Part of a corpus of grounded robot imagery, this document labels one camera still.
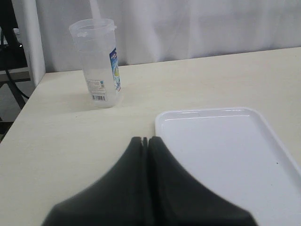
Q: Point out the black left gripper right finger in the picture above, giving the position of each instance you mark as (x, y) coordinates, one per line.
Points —
(178, 199)

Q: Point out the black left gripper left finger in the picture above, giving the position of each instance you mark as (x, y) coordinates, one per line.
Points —
(121, 197)

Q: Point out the clear plastic container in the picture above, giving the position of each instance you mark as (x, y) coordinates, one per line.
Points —
(95, 42)

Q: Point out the white plastic tray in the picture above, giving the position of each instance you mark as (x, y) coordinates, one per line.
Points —
(235, 153)

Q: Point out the white curtain backdrop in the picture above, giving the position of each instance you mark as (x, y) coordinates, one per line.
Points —
(156, 30)

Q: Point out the black acer computer monitor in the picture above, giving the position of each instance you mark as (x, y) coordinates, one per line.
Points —
(15, 80)

